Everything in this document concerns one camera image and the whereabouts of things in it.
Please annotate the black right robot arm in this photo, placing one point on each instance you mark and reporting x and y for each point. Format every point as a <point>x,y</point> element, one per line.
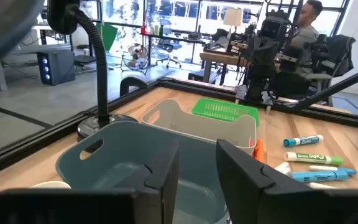
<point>258,84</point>

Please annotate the blue office chair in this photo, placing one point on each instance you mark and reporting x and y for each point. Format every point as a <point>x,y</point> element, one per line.
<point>168,46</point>

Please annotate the grey desk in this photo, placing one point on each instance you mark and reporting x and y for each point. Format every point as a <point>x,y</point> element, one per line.
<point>26,49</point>

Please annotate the white plastic bin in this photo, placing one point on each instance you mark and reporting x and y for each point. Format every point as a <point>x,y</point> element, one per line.
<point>51,185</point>

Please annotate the thick green whiteboard marker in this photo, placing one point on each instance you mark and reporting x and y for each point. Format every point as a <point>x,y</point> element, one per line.
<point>314,158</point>

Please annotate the teal plastic bin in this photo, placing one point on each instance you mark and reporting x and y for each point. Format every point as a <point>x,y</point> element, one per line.
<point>129,143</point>

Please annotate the wooden desk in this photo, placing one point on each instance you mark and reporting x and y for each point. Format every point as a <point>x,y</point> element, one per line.
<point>219,57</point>

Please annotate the metal floor fan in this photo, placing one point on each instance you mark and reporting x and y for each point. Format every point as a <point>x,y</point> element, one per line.
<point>135,57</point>

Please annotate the black arched clamp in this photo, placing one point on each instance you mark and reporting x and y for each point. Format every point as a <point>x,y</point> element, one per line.
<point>130,79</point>

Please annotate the red object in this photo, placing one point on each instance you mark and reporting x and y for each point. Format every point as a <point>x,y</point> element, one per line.
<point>145,30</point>

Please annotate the white shade table lamp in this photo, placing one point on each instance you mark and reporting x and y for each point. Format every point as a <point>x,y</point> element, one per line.
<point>233,17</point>

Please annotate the black computer tower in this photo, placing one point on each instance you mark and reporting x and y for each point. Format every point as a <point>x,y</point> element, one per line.
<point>57,67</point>

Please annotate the black gooseneck desk lamp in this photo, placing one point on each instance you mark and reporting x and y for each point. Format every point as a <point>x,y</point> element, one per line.
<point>101,77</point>

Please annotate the black office chair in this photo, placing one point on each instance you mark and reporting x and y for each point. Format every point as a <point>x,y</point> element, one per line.
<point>340,53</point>

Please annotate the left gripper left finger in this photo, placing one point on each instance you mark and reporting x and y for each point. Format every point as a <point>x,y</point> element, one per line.
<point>157,193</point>

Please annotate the green plastic basket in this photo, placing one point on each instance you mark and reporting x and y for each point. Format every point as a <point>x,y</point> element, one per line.
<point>225,109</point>

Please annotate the thick teal whiteboard marker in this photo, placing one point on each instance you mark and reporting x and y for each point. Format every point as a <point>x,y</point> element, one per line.
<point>303,140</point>

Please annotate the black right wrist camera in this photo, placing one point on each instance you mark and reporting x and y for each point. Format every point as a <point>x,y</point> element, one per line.
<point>273,28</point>

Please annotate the green board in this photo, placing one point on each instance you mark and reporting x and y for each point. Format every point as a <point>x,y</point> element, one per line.
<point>109,35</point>

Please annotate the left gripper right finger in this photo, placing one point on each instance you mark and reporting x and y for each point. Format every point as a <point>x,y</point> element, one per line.
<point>247,193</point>

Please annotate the orange highlighter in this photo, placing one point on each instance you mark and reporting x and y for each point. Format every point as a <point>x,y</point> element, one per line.
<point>258,151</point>

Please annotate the grey plastic bin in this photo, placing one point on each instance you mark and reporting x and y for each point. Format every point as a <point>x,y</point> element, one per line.
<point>197,127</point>

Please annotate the light blue highlighter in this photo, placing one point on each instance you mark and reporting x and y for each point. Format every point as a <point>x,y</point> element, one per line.
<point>322,176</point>

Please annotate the person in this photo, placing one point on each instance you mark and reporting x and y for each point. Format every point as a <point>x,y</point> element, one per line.
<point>306,34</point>

